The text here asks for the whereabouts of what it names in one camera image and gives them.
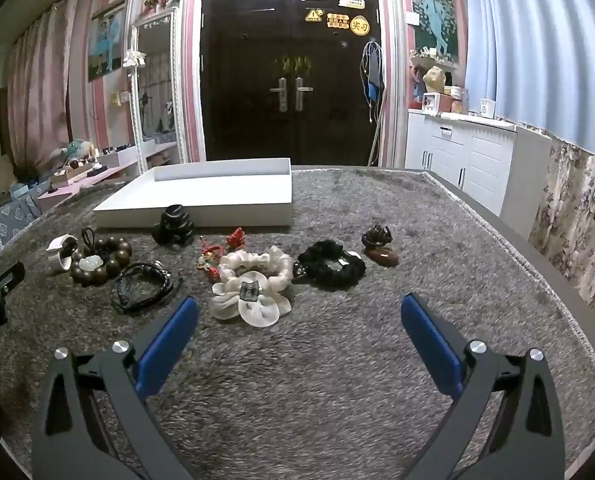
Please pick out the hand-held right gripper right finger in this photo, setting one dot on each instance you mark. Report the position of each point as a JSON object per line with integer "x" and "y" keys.
{"x": 427, "y": 335}

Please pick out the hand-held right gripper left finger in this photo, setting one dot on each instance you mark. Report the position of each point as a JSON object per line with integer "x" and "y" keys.
{"x": 170, "y": 345}

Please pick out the white scrunchie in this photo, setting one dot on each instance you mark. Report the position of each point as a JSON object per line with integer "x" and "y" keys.
{"x": 237, "y": 262}

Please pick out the red knot ornament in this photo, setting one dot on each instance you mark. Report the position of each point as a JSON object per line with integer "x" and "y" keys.
{"x": 236, "y": 238}

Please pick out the white tray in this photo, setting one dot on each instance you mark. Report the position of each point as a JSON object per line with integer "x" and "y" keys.
{"x": 202, "y": 195}

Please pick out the blue patterned cloth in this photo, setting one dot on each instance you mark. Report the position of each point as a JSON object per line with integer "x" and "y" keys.
{"x": 7, "y": 220}

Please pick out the pale plush toy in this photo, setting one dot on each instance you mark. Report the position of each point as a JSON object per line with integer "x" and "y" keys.
{"x": 75, "y": 150}

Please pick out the pink shelf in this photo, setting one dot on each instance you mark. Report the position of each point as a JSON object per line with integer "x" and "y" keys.
{"x": 122, "y": 157}

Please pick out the white cabinet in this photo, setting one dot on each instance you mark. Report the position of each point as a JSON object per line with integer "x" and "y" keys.
{"x": 482, "y": 155}

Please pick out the pink curtain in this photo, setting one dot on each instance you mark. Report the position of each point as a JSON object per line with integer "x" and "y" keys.
{"x": 37, "y": 85}

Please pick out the floral patterned cloth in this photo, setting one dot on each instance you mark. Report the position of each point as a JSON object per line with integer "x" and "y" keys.
{"x": 577, "y": 210}

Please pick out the white box clock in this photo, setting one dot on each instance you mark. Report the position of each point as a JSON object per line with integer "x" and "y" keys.
{"x": 435, "y": 102}

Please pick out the white cup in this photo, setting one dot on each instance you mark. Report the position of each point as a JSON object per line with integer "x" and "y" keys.
{"x": 486, "y": 108}

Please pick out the white framed standing mirror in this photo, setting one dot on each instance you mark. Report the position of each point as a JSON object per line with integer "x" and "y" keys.
{"x": 155, "y": 85}

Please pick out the white bowl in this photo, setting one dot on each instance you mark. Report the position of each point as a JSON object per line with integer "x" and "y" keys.
{"x": 453, "y": 92}

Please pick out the dark double door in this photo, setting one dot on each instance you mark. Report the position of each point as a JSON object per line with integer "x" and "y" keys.
{"x": 247, "y": 110}

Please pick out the white bow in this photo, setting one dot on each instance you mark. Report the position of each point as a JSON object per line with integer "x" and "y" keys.
{"x": 133, "y": 56}

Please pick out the yellow plush toy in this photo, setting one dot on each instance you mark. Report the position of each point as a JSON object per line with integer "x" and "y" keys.
{"x": 435, "y": 80}

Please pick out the blue hanging bag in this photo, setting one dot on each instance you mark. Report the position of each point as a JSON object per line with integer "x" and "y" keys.
{"x": 373, "y": 80}

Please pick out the blue curtain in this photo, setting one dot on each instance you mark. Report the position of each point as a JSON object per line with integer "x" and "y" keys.
{"x": 537, "y": 50}

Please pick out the yellow round sticker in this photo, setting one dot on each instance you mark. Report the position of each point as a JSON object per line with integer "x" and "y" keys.
{"x": 359, "y": 25}

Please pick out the orange rectangular sticker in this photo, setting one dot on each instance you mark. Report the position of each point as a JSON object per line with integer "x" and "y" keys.
{"x": 337, "y": 20}

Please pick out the yellow triangle sticker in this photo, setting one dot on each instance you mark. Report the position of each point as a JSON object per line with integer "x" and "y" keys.
{"x": 314, "y": 16}

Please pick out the white yellow door sticker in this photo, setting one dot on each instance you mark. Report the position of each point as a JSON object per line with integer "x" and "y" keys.
{"x": 350, "y": 1}

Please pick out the blue figure wall poster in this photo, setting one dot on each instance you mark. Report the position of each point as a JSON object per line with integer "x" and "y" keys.
{"x": 105, "y": 45}

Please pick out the teal animal wall poster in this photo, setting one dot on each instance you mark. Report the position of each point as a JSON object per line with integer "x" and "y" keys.
{"x": 433, "y": 20}

